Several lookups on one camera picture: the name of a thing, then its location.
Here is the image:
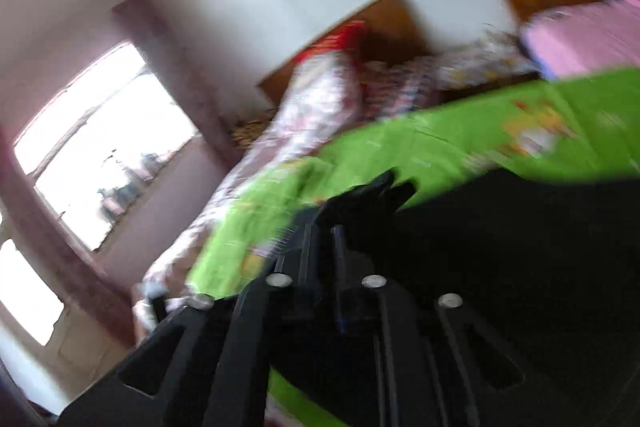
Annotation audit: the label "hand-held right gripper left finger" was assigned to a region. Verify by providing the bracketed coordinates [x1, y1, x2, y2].
[60, 206, 334, 427]

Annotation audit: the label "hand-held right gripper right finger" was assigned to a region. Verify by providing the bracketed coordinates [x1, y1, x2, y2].
[332, 226, 551, 427]

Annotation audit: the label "black pants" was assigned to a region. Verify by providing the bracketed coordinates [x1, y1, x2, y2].
[270, 169, 640, 427]

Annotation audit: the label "tiger plush toy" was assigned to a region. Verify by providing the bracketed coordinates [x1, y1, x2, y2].
[231, 109, 276, 148]

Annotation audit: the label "pink white patterned quilt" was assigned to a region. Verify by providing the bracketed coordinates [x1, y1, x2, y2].
[132, 49, 363, 323]

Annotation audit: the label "green blanket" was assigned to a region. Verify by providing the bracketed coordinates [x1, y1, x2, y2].
[187, 66, 640, 427]

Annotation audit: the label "red plaid bed sheet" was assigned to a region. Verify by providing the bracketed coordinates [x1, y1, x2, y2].
[362, 54, 446, 122]

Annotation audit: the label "red pillow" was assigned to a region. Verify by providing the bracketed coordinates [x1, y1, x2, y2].
[295, 21, 371, 72]

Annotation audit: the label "pink curtain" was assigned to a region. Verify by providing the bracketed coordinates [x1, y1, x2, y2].
[111, 0, 241, 168]

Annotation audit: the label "window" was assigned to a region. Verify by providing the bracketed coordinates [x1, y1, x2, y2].
[12, 42, 201, 253]

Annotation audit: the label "small wooden headboard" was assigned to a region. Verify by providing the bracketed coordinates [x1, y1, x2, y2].
[257, 0, 436, 108]

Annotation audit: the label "nightstand with floral cloth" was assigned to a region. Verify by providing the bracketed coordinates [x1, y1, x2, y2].
[440, 32, 538, 90]

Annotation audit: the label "pink bed sheet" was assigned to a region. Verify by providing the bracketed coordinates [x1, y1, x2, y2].
[520, 0, 640, 80]

